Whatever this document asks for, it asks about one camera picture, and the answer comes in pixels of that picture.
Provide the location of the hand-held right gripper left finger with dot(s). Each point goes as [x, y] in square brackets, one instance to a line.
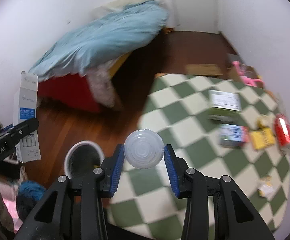
[117, 167]

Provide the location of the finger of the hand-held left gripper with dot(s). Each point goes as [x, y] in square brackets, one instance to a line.
[24, 128]

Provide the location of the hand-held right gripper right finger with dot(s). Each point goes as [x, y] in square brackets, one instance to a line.
[171, 167]

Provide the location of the clear plastic lid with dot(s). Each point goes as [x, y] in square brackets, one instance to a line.
[143, 150]

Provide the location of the white trash bin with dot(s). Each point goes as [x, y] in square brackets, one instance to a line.
[68, 160]

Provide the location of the green white box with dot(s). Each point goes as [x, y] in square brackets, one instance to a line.
[225, 103]

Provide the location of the tall white carton box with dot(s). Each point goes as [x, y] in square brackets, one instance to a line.
[27, 97]

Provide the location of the green white checkered mat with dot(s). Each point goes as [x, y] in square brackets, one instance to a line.
[185, 130]

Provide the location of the pink printed cloth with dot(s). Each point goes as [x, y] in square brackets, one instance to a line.
[8, 200]

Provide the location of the blue jacket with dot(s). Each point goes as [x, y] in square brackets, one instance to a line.
[29, 192]

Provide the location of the blue white box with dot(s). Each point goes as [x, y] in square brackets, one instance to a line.
[232, 135]

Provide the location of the checkered bed sheet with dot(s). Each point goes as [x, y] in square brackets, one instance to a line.
[102, 85]

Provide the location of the yellow packet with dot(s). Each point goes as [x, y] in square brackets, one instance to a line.
[262, 138]

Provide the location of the small yellow white wrapper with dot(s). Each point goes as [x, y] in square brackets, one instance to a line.
[266, 187]

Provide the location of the flat cardboard sheet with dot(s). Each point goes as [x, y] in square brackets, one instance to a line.
[203, 70]

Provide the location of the open cardboard box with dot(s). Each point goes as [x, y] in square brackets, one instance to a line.
[235, 72]

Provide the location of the pink toy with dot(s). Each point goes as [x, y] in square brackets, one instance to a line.
[250, 81]

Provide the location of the light blue blanket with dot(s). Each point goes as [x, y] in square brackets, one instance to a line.
[104, 35]

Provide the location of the cream pillow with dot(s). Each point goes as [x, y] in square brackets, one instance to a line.
[125, 1]

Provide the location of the white door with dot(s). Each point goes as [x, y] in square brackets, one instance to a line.
[195, 5]

